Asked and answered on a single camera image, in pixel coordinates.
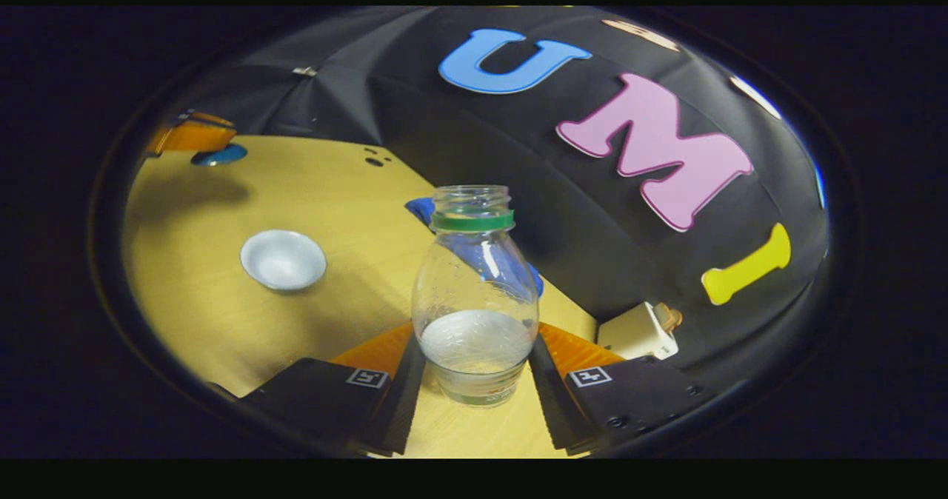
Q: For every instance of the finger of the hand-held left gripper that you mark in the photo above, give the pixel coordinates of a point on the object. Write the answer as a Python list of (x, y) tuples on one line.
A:
[(196, 136)]

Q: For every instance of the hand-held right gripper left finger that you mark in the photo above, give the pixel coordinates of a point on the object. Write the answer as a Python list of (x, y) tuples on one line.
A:
[(404, 403)]

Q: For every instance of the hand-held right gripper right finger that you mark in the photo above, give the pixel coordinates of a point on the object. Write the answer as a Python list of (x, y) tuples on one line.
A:
[(552, 403)]

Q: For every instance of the blue teacup lid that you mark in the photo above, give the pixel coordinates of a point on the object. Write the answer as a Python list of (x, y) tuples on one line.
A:
[(220, 155)]

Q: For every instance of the clear plastic water bottle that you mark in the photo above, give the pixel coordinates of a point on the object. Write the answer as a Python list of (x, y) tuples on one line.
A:
[(474, 299)]

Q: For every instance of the white toaster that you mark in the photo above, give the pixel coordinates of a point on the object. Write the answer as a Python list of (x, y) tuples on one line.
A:
[(637, 332)]

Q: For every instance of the silver metal clip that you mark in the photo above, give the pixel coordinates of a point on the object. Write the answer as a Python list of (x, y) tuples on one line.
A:
[(304, 71)]

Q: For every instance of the toast bread slice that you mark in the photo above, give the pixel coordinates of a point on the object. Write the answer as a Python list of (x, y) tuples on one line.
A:
[(669, 316)]

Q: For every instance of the black backdrop cloth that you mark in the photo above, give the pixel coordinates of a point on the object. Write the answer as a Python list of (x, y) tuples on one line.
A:
[(592, 247)]

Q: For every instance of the blue towel cloth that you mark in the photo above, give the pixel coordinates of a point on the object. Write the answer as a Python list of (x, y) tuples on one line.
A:
[(418, 210)]

